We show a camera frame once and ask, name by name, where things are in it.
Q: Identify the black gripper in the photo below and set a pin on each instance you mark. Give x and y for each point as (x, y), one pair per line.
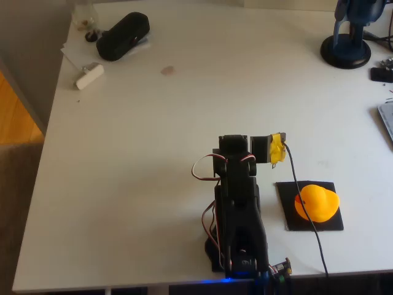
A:
(232, 141)

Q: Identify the yellow rubber duck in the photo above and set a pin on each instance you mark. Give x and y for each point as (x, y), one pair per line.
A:
(322, 202)

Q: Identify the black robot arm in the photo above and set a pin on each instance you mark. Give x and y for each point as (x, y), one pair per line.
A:
(242, 196)

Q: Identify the black square mat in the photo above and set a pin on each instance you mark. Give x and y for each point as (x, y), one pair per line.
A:
(285, 209)

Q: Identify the motor controller board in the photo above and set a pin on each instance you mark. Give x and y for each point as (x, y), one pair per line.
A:
(281, 267)

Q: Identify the blue microphone on round stand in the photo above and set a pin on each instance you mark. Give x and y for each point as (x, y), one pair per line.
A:
(345, 52)

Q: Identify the silver laptop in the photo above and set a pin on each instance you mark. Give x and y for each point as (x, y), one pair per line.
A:
(387, 118)

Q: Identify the blue table clamp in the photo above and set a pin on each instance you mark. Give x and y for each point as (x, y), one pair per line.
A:
(263, 281)

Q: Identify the black flat device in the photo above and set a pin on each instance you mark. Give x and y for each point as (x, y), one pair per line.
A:
(382, 74)

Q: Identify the small electronics board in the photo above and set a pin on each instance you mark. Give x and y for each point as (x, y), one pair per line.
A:
(387, 62)

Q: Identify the black zipped case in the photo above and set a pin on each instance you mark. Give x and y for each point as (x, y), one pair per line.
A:
(122, 37)

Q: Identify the white charger block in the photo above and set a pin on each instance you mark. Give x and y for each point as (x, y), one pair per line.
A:
(90, 75)

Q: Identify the small black round cap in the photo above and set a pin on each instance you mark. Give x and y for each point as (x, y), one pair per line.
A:
(91, 37)

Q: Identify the white paper sheets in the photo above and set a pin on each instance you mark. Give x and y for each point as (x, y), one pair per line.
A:
(76, 52)

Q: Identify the small glass jar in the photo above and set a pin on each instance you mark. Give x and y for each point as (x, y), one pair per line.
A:
(84, 15)

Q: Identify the camera wrapped in yellow tape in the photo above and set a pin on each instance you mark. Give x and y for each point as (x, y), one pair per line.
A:
(276, 150)

